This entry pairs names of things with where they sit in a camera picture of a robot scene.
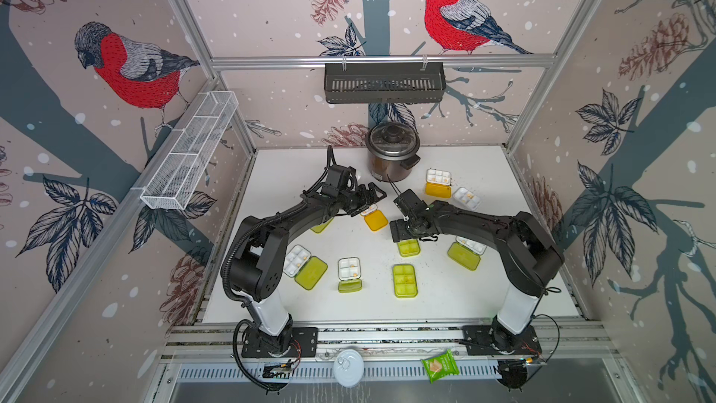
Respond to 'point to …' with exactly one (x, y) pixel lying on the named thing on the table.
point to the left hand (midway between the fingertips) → (383, 195)
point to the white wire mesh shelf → (188, 151)
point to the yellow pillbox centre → (374, 218)
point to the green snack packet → (441, 367)
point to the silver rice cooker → (392, 148)
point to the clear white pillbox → (466, 198)
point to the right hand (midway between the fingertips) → (403, 228)
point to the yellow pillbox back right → (438, 183)
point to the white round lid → (348, 368)
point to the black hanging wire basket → (384, 83)
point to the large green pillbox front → (405, 281)
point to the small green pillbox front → (350, 273)
